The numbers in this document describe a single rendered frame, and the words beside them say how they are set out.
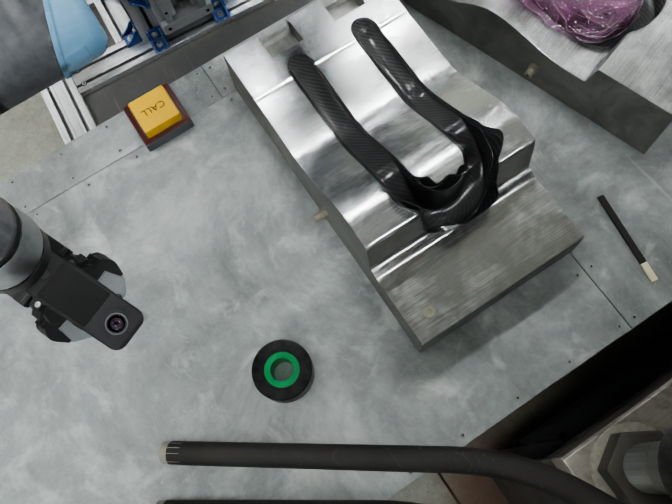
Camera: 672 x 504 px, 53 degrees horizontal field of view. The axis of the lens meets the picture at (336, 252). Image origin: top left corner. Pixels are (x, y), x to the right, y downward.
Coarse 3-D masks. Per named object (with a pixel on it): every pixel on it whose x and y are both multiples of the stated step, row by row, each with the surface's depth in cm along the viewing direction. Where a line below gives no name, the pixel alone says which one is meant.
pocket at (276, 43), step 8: (288, 24) 98; (280, 32) 99; (288, 32) 100; (296, 32) 98; (264, 40) 99; (272, 40) 99; (280, 40) 100; (288, 40) 100; (296, 40) 100; (272, 48) 99; (280, 48) 99; (272, 56) 99
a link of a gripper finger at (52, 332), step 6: (36, 324) 67; (42, 324) 67; (48, 324) 68; (60, 324) 70; (42, 330) 69; (48, 330) 69; (54, 330) 70; (48, 336) 69; (54, 336) 70; (60, 336) 71; (66, 336) 72; (66, 342) 73
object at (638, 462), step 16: (608, 432) 86; (624, 432) 83; (640, 432) 83; (656, 432) 82; (592, 448) 86; (608, 448) 84; (624, 448) 82; (640, 448) 78; (656, 448) 73; (592, 464) 85; (608, 464) 82; (624, 464) 81; (640, 464) 76; (656, 464) 72; (608, 480) 83; (624, 480) 81; (640, 480) 77; (656, 480) 72; (624, 496) 81; (640, 496) 80; (656, 496) 80
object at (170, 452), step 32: (160, 448) 86; (192, 448) 85; (224, 448) 83; (256, 448) 82; (288, 448) 81; (320, 448) 80; (352, 448) 79; (384, 448) 78; (416, 448) 77; (448, 448) 76
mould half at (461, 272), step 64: (320, 0) 98; (384, 0) 98; (256, 64) 96; (320, 64) 95; (448, 64) 94; (320, 128) 92; (384, 128) 91; (512, 128) 85; (320, 192) 88; (384, 192) 83; (512, 192) 90; (384, 256) 87; (448, 256) 88; (512, 256) 87; (448, 320) 85
